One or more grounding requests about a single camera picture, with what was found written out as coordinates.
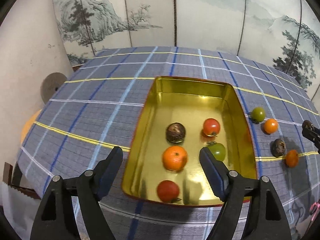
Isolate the red tomato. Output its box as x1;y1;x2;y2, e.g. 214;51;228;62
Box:
202;118;221;137
157;180;181;203

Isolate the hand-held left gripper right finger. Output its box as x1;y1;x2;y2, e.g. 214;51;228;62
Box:
199;147;292;240

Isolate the small green tomato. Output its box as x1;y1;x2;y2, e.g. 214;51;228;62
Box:
251;107;266;121

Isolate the white paper bag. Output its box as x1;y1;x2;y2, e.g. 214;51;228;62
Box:
0;181;35;230

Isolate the dark wooden frame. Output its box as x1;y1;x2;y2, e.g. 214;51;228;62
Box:
2;162;42;200

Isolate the pink ribbon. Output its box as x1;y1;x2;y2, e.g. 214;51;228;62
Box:
309;201;320;215

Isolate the blue plaid tablecloth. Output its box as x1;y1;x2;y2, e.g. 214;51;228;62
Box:
16;45;320;240

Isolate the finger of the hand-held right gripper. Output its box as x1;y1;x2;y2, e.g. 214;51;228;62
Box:
302;127;320;154

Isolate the red and gold tin box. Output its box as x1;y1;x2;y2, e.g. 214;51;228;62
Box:
121;76;258;207

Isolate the large green tomato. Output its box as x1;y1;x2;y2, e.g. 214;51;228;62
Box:
207;142;226;161

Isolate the round stone disc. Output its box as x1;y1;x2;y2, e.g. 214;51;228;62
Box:
40;72;68;104

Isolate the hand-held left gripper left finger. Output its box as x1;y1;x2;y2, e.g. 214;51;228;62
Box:
30;146;124;240

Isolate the large dark water chestnut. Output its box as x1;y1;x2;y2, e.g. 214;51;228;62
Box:
166;122;187;143

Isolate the painted landscape folding screen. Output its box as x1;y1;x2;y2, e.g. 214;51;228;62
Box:
51;0;320;90

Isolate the small mandarin orange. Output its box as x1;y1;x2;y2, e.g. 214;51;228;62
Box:
264;118;279;134

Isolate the large mandarin orange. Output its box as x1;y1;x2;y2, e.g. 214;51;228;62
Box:
285;149;300;168

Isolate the round orange stool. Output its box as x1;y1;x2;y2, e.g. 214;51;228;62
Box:
20;109;42;143

